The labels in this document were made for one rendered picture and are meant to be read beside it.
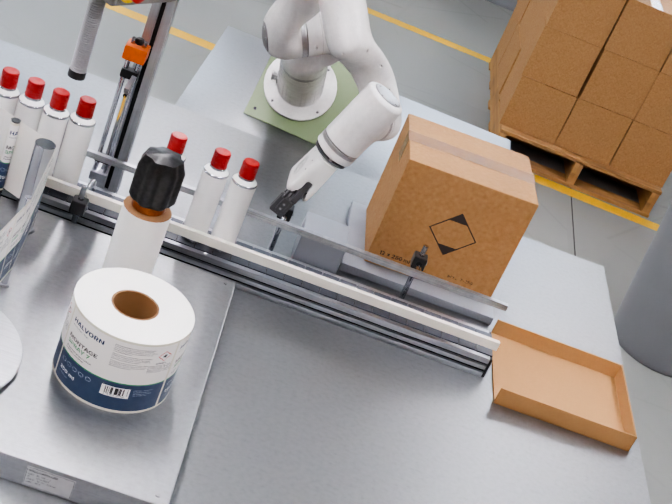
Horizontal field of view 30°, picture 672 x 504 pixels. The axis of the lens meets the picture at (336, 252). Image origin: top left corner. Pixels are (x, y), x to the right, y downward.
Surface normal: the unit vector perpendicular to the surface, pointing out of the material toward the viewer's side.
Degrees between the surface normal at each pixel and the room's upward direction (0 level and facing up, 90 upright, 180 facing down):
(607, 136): 90
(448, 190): 90
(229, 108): 0
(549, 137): 90
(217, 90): 0
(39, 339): 0
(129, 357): 90
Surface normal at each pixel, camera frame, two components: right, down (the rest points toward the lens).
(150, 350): 0.36, 0.59
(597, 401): 0.35, -0.80
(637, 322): -0.82, 0.07
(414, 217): -0.04, 0.51
